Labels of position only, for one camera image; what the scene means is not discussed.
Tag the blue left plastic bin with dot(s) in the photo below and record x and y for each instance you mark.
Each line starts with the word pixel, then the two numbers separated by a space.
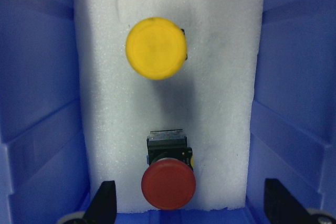
pixel 44 159

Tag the red push button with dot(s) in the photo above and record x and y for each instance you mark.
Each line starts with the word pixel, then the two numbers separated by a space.
pixel 169 182

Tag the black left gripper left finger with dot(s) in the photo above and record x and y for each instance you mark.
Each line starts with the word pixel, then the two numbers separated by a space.
pixel 103 207

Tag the yellow push button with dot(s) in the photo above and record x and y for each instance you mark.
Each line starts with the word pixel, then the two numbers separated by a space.
pixel 156 48

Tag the white foam pad left bin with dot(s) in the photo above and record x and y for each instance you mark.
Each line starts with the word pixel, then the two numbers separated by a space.
pixel 209 98

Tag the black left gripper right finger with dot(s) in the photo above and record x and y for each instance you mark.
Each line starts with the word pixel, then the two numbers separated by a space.
pixel 280 206

